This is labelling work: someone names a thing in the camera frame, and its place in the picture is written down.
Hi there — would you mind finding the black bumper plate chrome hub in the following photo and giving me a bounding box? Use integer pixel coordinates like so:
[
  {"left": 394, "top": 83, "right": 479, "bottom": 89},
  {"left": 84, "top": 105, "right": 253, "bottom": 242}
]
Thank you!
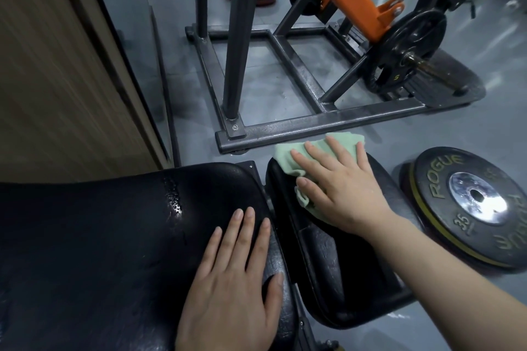
[{"left": 401, "top": 147, "right": 527, "bottom": 272}]

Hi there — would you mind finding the wooden wall panel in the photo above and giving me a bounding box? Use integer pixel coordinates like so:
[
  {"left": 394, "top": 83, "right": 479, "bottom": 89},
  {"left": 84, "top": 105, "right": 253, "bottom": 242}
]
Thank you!
[{"left": 0, "top": 0, "right": 173, "bottom": 183}]

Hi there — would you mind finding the person's right hand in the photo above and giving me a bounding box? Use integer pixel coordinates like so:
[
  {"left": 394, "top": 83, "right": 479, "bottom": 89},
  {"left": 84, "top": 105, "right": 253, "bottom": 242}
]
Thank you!
[{"left": 291, "top": 135, "right": 394, "bottom": 239}]

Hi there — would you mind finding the black ribbed foot platform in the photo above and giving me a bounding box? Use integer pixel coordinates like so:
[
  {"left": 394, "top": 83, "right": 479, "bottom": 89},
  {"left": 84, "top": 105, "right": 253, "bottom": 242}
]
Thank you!
[{"left": 405, "top": 48, "right": 487, "bottom": 109}]

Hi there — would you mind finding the small black iron weight plate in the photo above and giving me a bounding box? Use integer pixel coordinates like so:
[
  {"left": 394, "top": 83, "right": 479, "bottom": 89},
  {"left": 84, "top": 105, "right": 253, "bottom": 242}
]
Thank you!
[{"left": 364, "top": 9, "right": 448, "bottom": 95}]

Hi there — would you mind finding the person's right forearm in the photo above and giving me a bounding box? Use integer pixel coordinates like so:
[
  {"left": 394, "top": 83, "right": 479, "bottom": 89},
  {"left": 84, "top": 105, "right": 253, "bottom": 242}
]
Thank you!
[{"left": 366, "top": 211, "right": 527, "bottom": 351}]

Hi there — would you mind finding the light green cleaning cloth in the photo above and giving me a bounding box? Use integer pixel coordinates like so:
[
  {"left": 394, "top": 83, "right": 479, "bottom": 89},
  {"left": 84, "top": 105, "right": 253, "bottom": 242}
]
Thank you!
[{"left": 274, "top": 131, "right": 366, "bottom": 225}]

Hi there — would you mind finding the black bench seat pad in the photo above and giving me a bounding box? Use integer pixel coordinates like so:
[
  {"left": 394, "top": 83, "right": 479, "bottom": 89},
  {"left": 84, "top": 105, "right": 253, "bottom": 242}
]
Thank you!
[{"left": 265, "top": 153, "right": 425, "bottom": 329}]

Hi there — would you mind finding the large black bench back pad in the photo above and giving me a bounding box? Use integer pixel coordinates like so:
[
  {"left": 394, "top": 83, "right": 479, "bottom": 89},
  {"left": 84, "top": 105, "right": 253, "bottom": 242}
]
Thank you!
[{"left": 0, "top": 162, "right": 298, "bottom": 351}]

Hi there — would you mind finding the black bench metal frame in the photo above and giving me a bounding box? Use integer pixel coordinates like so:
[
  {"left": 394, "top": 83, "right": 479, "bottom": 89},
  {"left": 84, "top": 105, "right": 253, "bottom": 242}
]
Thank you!
[{"left": 294, "top": 281, "right": 344, "bottom": 351}]

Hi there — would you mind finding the person's left hand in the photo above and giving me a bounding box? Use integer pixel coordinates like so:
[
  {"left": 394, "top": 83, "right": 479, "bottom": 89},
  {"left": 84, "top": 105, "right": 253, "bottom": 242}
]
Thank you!
[{"left": 176, "top": 206, "right": 285, "bottom": 351}]

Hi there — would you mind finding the dark steel machine frame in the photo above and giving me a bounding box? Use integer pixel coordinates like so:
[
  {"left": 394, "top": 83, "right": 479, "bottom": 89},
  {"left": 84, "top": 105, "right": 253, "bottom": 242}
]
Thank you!
[{"left": 185, "top": 0, "right": 474, "bottom": 155}]

